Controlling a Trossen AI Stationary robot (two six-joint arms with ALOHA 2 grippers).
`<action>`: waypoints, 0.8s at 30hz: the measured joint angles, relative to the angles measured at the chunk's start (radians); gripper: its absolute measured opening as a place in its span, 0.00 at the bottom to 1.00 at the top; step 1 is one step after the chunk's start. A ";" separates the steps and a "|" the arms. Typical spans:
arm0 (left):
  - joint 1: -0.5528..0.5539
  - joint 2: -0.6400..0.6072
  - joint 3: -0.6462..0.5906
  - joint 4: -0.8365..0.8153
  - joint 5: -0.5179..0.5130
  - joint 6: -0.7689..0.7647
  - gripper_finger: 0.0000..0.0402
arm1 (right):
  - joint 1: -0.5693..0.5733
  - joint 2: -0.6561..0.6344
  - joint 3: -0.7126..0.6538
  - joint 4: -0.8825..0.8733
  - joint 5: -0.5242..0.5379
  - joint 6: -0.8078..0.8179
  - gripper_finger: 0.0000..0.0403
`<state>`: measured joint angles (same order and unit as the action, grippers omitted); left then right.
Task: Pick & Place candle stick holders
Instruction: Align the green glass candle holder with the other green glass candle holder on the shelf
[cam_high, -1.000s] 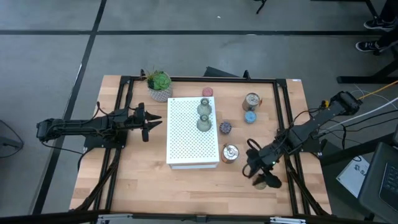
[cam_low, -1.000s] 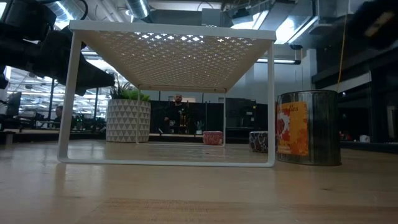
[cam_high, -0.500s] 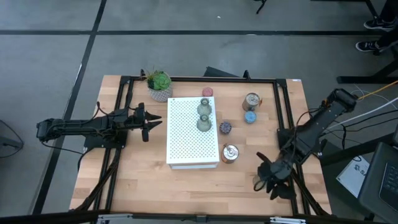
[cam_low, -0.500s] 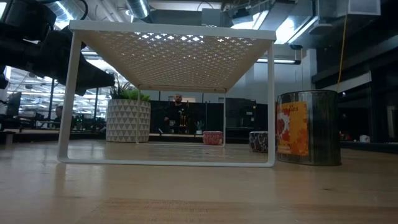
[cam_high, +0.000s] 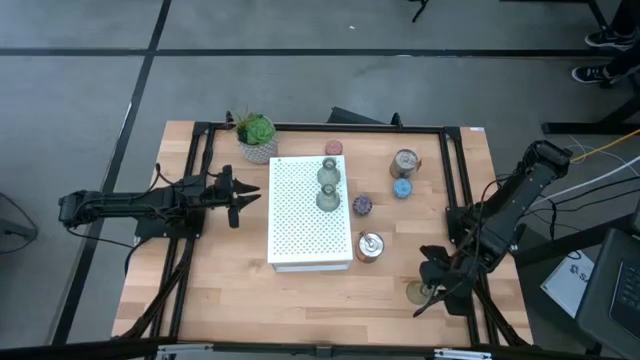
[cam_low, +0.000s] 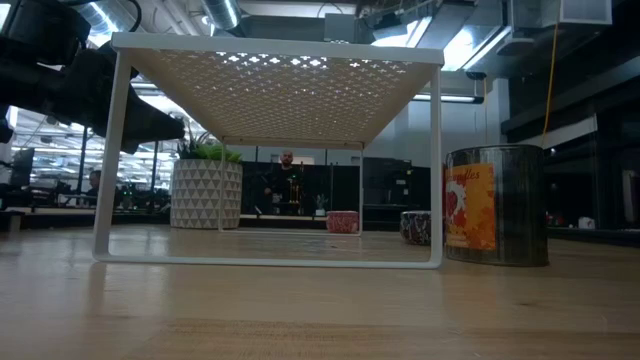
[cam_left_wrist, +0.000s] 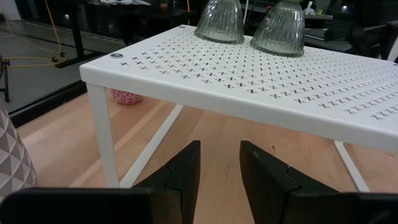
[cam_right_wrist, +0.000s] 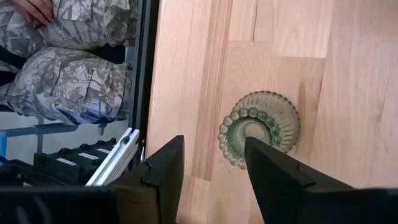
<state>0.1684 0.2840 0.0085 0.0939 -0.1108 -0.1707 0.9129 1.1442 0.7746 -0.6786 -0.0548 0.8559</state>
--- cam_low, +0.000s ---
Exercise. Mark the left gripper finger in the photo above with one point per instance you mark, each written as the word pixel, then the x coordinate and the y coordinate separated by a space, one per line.
pixel 179 130
pixel 147 122

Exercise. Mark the red patterned candle tin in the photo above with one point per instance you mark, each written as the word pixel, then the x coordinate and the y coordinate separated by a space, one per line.
pixel 342 222

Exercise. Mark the dark purple patterned candle tin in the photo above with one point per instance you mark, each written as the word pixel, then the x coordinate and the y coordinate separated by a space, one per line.
pixel 415 227

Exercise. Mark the tin can orange label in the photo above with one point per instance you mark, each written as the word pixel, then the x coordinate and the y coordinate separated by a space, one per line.
pixel 520 205

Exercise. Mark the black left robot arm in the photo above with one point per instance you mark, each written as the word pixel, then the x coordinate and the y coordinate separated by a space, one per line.
pixel 25 95

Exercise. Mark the succulent in triangle-pattern pot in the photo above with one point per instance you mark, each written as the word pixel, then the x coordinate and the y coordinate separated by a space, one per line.
pixel 200 195

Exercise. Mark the person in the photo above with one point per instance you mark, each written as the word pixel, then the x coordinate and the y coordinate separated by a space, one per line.
pixel 286 182
pixel 94 182

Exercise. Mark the black computer monitor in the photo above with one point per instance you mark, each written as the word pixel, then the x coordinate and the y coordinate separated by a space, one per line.
pixel 22 167

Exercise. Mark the white perforated metal shelf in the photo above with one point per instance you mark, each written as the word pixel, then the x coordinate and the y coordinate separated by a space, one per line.
pixel 280 47

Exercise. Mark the black office cabinets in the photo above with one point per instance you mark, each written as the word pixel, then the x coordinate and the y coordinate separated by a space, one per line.
pixel 390 185

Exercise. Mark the long ceiling light fixture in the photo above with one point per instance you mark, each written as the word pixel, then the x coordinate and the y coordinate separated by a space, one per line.
pixel 450 98

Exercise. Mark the white cup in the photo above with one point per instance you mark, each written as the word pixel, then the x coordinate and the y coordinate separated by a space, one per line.
pixel 586 223

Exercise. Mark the white ventilation unit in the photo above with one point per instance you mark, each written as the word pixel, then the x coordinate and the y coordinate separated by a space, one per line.
pixel 585 10

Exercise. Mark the silver ventilation duct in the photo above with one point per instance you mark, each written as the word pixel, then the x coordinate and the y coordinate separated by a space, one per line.
pixel 222 12

